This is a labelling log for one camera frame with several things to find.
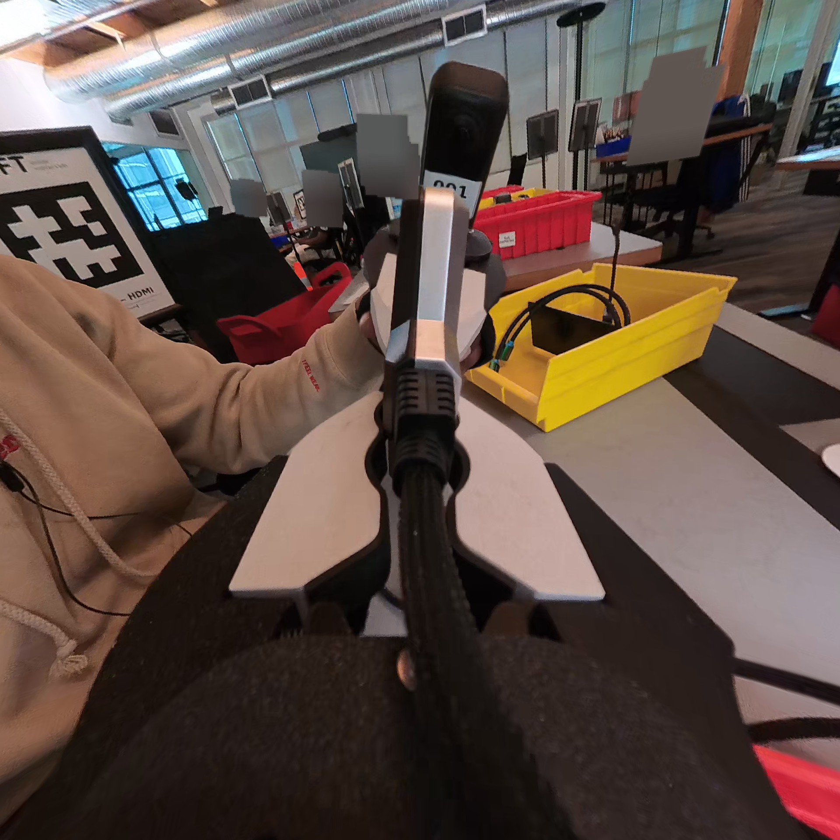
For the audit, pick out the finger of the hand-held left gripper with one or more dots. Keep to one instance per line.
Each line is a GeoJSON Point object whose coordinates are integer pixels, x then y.
{"type": "Point", "coordinates": [384, 308]}
{"type": "Point", "coordinates": [474, 315]}

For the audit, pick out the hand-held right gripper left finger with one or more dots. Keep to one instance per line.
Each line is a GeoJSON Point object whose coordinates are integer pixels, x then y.
{"type": "Point", "coordinates": [315, 512]}

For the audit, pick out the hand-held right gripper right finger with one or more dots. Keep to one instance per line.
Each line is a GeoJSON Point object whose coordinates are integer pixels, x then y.
{"type": "Point", "coordinates": [525, 525]}

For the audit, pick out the yellow plastic bin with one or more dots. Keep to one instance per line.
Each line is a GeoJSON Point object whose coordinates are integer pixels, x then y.
{"type": "Point", "coordinates": [623, 387]}

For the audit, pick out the red plastic bin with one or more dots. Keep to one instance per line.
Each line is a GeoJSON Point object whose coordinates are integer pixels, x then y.
{"type": "Point", "coordinates": [807, 800]}

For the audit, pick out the person's left hand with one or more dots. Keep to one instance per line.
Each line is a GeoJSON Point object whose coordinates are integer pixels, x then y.
{"type": "Point", "coordinates": [371, 334]}

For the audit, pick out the marker sign on stand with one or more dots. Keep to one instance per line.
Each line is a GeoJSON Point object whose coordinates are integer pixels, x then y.
{"type": "Point", "coordinates": [543, 134]}
{"type": "Point", "coordinates": [584, 124]}

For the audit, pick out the air vent grille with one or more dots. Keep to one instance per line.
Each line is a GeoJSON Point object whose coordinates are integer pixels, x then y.
{"type": "Point", "coordinates": [249, 90]}
{"type": "Point", "coordinates": [464, 25]}

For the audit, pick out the yellow tray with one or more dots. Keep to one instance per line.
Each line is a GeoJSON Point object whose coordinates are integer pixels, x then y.
{"type": "Point", "coordinates": [525, 194]}

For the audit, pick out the black bin divider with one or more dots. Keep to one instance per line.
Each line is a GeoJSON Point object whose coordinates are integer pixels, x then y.
{"type": "Point", "coordinates": [571, 331]}

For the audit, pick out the blue bin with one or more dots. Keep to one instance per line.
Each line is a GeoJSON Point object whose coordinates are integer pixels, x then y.
{"type": "Point", "coordinates": [613, 148]}

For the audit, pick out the black floor lamp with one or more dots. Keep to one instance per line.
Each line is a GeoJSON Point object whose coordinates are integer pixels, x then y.
{"type": "Point", "coordinates": [583, 13]}

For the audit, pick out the person in beige hoodie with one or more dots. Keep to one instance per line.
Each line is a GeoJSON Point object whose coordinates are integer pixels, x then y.
{"type": "Point", "coordinates": [79, 394]}

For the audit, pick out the blue striped jacket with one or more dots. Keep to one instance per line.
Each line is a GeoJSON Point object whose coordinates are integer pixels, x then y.
{"type": "Point", "coordinates": [728, 164]}

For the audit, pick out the wooden top desk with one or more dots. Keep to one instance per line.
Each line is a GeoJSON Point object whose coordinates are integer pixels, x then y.
{"type": "Point", "coordinates": [735, 134]}

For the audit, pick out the wooden pillar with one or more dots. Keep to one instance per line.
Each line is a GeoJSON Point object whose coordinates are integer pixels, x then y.
{"type": "Point", "coordinates": [741, 46]}

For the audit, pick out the black framed marker sign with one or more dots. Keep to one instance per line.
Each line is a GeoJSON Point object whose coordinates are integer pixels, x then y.
{"type": "Point", "coordinates": [59, 229]}

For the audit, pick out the silver air duct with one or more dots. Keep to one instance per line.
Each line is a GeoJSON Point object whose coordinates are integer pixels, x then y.
{"type": "Point", "coordinates": [197, 59]}

